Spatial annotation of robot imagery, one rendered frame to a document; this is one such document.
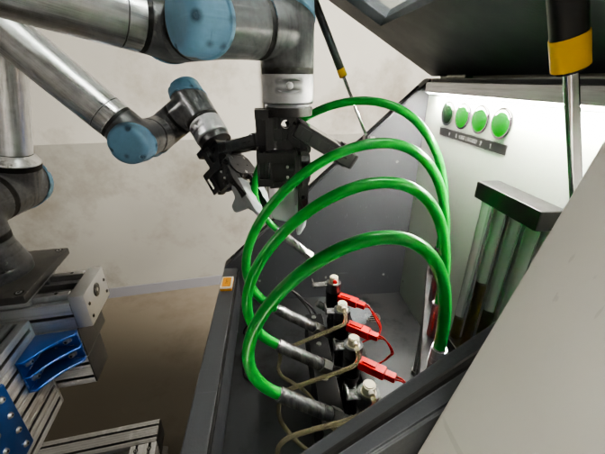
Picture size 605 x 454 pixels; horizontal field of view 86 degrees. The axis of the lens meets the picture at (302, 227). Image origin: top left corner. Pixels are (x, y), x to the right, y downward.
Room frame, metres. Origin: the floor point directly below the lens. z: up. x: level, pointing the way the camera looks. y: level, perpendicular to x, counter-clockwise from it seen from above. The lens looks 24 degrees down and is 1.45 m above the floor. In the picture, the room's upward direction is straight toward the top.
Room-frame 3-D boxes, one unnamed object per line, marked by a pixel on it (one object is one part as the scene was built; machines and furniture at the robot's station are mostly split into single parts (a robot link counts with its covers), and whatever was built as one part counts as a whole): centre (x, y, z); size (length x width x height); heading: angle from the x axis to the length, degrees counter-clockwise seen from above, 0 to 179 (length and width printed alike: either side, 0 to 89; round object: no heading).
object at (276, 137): (0.52, 0.03, 1.35); 0.09 x 0.08 x 0.12; 95
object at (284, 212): (0.50, 0.02, 1.24); 0.06 x 0.03 x 0.09; 95
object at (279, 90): (0.51, 0.02, 1.43); 0.08 x 0.08 x 0.05
